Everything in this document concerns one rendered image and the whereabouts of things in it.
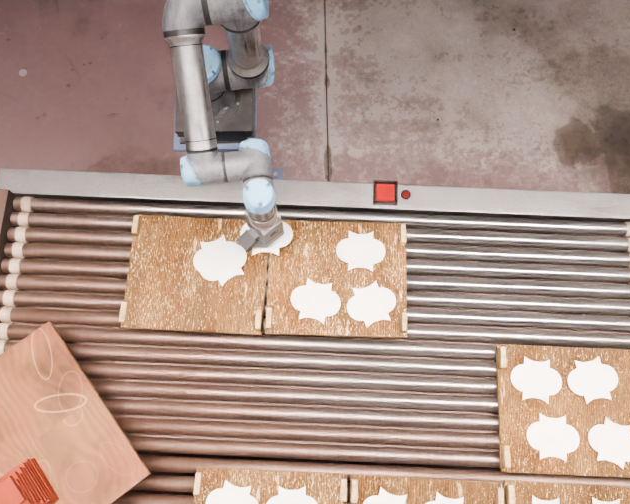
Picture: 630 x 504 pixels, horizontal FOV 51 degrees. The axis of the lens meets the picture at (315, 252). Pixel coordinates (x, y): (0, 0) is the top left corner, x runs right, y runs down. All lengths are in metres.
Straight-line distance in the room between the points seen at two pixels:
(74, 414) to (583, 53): 2.87
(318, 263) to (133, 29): 1.98
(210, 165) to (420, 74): 1.93
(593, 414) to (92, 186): 1.63
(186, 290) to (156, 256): 0.14
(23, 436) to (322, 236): 0.98
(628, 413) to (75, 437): 1.51
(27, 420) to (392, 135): 2.05
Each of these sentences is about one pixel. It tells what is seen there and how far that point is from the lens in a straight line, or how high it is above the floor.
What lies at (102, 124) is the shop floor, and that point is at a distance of 3.35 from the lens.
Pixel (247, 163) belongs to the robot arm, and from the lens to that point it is 1.62.
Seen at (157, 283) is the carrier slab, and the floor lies 0.94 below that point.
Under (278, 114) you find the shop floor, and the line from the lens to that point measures 3.23.
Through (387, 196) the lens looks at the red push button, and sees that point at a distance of 2.05.
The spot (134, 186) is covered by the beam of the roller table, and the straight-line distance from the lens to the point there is 2.14.
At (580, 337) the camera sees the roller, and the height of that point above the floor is 0.92.
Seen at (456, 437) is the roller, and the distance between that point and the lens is 1.94.
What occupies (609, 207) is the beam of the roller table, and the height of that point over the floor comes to 0.92.
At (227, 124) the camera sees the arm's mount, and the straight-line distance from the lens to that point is 2.13.
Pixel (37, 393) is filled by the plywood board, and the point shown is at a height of 1.04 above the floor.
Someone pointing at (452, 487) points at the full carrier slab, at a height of 0.94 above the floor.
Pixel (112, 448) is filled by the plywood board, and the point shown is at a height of 1.04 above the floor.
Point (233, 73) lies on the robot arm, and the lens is 1.96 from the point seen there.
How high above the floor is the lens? 2.82
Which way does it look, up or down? 73 degrees down
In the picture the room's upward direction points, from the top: 1 degrees clockwise
